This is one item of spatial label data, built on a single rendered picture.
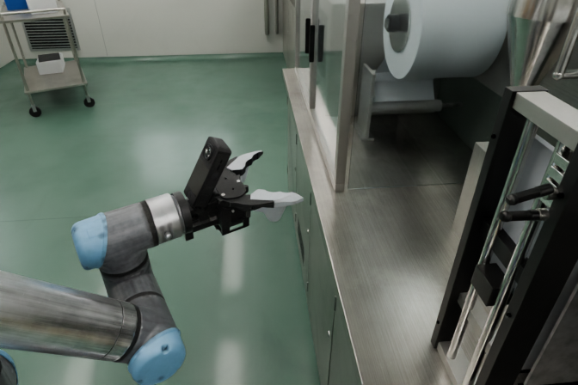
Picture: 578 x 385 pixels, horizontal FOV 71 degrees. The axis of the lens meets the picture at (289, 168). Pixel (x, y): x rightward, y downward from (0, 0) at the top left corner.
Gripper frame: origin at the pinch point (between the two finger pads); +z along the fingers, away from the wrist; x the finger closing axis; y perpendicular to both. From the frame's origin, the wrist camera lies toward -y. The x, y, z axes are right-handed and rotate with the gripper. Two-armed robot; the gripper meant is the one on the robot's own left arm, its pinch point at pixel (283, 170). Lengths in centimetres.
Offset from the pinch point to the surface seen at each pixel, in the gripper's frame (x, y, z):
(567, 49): 19.2, -24.6, 39.1
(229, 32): -440, 150, 189
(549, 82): 1, -2, 82
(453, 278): 28.2, 10.4, 18.7
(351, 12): -28.5, -16.2, 35.0
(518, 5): 4, -26, 47
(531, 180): 31.0, -13.8, 19.5
